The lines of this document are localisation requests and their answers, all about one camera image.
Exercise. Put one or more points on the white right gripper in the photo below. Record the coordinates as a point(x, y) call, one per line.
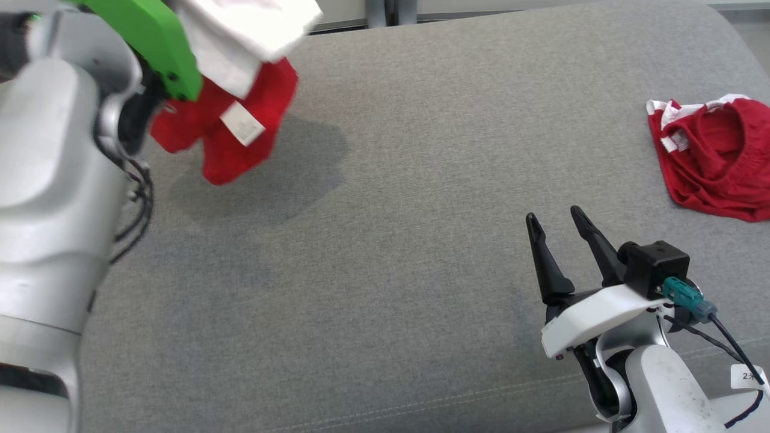
point(595, 319)

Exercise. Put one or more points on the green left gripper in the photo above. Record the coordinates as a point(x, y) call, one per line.
point(156, 42)

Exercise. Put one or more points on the red shirt with white sleeves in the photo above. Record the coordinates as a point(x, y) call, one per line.
point(240, 84)

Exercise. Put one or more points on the red Bulls 23 shorts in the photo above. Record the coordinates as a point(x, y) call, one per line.
point(722, 156)

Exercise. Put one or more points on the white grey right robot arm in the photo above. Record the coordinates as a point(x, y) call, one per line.
point(668, 391)

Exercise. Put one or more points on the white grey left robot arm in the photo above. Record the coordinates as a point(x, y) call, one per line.
point(48, 210)

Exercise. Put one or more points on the grey fabric sofa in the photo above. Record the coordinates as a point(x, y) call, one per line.
point(391, 240)

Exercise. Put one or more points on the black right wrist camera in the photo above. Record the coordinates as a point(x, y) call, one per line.
point(659, 264)

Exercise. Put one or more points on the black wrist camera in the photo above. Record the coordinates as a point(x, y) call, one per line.
point(12, 45)
point(659, 264)

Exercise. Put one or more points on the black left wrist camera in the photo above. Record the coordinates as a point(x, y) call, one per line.
point(12, 45)

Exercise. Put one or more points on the grey vertical post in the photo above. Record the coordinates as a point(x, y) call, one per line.
point(391, 12)

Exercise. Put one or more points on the dark wall baseboard strip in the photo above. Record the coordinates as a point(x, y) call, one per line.
point(481, 17)

